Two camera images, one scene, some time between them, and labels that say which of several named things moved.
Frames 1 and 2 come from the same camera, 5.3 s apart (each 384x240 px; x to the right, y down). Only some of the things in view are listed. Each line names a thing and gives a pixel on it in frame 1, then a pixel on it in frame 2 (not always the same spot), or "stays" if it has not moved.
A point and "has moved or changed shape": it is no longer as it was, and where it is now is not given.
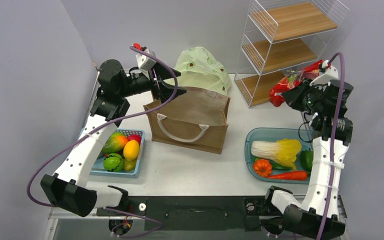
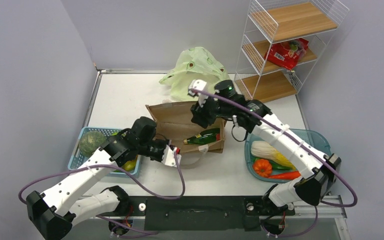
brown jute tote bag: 196,117 has moved or changed shape
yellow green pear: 129,165 stays
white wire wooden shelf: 280,35 stays
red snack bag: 291,81 to 287,54
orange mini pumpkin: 263,167 stays
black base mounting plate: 188,212 stays
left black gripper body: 141,83 to 155,149
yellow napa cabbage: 284,151 stays
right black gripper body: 308,98 to 210,111
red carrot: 299,175 stays
